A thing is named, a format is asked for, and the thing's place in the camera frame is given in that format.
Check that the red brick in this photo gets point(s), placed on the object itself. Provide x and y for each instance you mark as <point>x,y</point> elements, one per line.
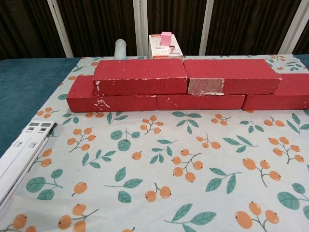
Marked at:
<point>289,96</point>
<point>200,102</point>
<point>229,70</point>
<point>140,72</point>
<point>125,102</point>

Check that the white lamp product box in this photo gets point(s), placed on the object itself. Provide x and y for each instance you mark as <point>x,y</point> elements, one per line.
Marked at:
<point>166,52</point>

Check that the clear cling film roll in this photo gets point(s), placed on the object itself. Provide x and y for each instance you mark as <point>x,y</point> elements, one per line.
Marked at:
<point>120,49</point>

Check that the small pink cube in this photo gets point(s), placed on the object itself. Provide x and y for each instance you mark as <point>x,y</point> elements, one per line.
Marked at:
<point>166,38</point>

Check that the white folding stand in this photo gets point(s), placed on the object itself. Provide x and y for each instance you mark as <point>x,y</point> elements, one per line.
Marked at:
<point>19,154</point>

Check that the white metal frame pole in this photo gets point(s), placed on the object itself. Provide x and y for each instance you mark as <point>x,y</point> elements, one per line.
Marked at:
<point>207,26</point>
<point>140,26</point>
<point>292,29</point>
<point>60,29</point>

